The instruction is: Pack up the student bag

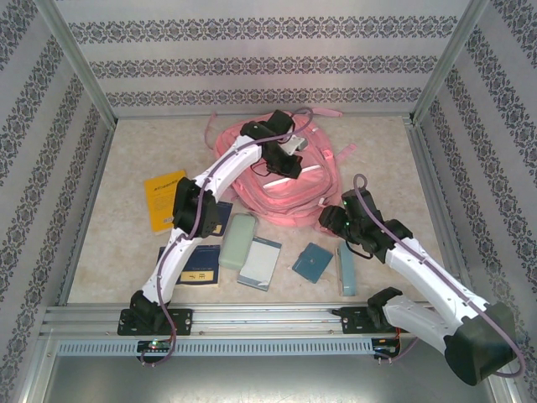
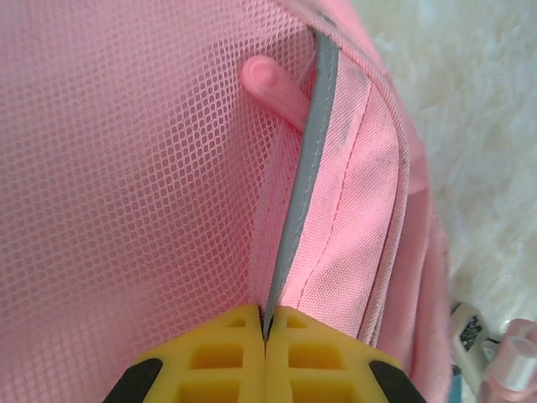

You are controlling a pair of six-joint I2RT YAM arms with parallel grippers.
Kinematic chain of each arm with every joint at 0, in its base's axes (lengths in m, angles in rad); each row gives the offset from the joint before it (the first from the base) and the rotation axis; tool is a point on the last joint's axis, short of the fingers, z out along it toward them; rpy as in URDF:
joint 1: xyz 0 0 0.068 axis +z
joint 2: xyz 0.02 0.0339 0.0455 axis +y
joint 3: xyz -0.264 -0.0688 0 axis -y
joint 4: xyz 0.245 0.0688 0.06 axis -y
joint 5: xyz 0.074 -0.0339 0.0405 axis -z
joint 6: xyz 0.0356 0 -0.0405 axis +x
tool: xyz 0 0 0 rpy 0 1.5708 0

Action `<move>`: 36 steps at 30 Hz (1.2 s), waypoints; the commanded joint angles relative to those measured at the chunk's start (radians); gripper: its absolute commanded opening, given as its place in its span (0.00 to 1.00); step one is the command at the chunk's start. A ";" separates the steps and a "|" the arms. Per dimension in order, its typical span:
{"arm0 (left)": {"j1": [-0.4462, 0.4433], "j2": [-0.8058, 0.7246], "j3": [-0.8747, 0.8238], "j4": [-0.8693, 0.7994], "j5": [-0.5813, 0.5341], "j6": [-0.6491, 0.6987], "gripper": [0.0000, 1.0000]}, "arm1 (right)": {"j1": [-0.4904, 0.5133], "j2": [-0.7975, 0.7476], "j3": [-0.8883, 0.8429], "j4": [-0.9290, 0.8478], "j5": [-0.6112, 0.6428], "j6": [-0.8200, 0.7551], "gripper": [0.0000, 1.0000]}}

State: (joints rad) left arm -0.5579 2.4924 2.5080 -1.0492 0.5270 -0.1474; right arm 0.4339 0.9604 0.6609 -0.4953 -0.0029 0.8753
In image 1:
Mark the aluminium side rail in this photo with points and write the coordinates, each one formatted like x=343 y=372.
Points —
x=86 y=218
x=439 y=210

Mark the aluminium corner post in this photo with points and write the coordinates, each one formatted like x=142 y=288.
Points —
x=80 y=63
x=446 y=63

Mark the blue snap wallet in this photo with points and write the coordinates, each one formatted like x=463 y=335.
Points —
x=312 y=262

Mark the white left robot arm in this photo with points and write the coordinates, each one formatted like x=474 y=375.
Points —
x=237 y=168

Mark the small circuit board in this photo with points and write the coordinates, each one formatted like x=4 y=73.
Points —
x=155 y=345
x=386 y=347

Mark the grid paper notebook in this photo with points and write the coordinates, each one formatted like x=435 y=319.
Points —
x=260 y=262

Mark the yellow paperback book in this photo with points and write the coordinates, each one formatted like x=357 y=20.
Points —
x=161 y=201

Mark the navy book large cream label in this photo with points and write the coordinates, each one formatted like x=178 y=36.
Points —
x=225 y=218

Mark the light blue pencil box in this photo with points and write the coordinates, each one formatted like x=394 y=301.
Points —
x=348 y=273

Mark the pale green pencil case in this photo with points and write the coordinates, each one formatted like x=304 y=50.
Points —
x=237 y=241

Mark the pink school backpack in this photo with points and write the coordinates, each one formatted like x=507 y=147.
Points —
x=293 y=197

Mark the grey metal shelf panel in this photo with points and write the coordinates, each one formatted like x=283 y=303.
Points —
x=268 y=382

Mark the navy book small yellow label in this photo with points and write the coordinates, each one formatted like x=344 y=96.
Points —
x=201 y=268

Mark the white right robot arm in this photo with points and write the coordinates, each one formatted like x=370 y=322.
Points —
x=482 y=348

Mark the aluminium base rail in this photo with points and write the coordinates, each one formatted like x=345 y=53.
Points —
x=268 y=319

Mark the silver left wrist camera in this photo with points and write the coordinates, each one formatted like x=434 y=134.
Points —
x=300 y=143

